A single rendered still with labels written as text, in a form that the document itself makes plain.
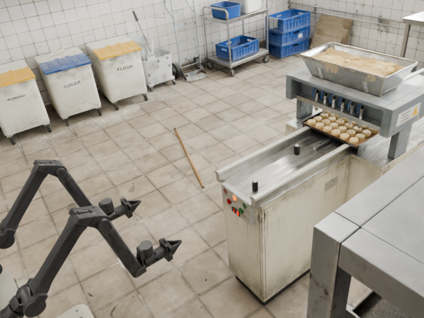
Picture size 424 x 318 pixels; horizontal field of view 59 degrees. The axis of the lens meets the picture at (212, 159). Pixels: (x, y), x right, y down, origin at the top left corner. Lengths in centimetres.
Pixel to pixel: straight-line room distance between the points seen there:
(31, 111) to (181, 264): 280
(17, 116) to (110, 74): 116
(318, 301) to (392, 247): 11
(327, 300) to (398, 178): 15
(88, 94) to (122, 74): 48
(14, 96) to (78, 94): 69
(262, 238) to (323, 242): 166
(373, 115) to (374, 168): 28
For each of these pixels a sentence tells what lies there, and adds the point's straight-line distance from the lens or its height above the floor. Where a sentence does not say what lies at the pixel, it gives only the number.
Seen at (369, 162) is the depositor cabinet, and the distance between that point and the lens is 225.
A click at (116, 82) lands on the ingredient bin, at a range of 498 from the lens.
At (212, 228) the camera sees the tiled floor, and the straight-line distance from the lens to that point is 299.
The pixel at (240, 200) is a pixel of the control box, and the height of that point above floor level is 82.
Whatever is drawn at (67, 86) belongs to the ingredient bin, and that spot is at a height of 50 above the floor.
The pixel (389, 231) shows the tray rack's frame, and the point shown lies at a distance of 37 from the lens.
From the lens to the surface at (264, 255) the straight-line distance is 213.
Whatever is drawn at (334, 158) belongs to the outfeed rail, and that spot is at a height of 87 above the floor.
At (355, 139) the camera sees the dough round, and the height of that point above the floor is 92.
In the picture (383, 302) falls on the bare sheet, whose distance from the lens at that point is 51.
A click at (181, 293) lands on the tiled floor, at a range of 263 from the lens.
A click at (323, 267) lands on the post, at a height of 178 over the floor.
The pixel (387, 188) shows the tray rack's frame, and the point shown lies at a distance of 42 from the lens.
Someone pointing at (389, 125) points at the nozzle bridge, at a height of 110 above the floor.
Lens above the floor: 207
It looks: 33 degrees down
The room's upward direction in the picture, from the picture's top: 6 degrees counter-clockwise
